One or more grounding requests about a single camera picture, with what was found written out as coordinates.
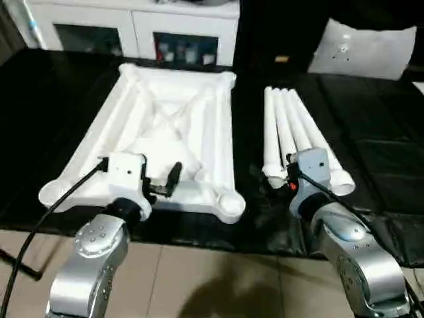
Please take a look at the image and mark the white plastic table top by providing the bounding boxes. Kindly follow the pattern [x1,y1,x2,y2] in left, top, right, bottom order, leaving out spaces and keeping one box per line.
[38,62,247,225]

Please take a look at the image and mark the black box with yellow label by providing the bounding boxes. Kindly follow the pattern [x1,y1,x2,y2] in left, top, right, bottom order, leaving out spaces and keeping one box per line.
[233,0,332,75]

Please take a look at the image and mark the white plastic bag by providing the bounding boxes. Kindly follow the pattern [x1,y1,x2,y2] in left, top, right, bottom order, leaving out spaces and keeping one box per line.
[307,18,418,81]

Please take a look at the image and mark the black stand leg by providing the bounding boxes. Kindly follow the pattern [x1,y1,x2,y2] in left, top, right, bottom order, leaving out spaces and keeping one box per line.
[0,248,44,280]

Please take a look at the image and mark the white cabinet with glass doors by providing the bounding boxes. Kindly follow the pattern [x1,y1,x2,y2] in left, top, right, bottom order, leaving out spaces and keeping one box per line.
[20,0,240,68]

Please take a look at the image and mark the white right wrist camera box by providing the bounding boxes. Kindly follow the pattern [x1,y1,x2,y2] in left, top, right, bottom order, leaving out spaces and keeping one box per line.
[290,148,331,189]

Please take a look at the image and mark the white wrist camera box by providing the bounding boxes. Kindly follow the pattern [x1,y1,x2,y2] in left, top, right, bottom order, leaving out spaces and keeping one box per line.
[106,152,152,203]
[290,148,331,189]

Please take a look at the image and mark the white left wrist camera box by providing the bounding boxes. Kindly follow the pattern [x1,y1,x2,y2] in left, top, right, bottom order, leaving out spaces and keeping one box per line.
[106,152,152,203]

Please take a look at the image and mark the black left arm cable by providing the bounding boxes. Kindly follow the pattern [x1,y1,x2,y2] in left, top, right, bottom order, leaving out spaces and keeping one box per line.
[0,158,110,318]

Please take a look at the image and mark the black bag with cables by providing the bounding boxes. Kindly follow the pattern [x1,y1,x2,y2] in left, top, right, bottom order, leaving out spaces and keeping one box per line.
[156,0,229,6]

